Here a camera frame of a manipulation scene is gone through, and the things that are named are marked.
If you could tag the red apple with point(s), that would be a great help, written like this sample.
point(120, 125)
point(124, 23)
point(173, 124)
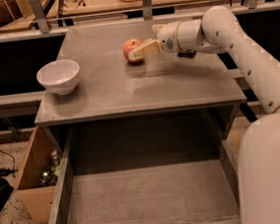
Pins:
point(129, 45)

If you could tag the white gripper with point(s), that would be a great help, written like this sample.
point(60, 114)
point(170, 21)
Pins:
point(168, 38)

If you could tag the wooden box of items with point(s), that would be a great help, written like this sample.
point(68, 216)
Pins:
point(36, 197)

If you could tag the grey open top drawer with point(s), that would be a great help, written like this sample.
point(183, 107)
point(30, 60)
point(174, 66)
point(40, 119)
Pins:
point(168, 168)

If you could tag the wooden background workbench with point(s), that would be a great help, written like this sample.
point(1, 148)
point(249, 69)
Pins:
point(100, 8)

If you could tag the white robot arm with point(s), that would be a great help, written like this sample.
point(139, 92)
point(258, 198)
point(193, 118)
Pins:
point(259, 155)

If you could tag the grey cabinet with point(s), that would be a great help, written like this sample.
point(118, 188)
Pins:
point(111, 87)

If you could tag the white ceramic bowl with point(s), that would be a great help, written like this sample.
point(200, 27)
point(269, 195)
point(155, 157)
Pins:
point(59, 77)

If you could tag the dark snack packet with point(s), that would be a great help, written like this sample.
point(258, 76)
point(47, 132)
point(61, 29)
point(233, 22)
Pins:
point(188, 54)

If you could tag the metal railing frame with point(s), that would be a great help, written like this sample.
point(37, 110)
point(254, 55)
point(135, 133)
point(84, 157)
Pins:
point(137, 11)

